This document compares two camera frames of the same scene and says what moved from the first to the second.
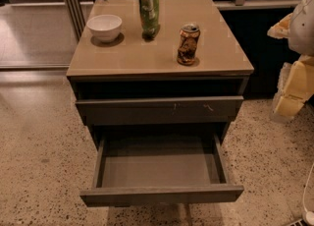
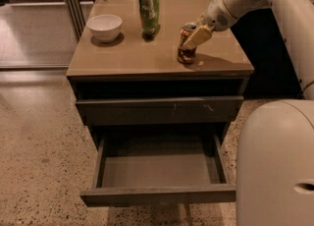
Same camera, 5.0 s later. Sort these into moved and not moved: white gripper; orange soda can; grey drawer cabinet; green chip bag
Moved: white gripper
Not moved: green chip bag; orange soda can; grey drawer cabinet
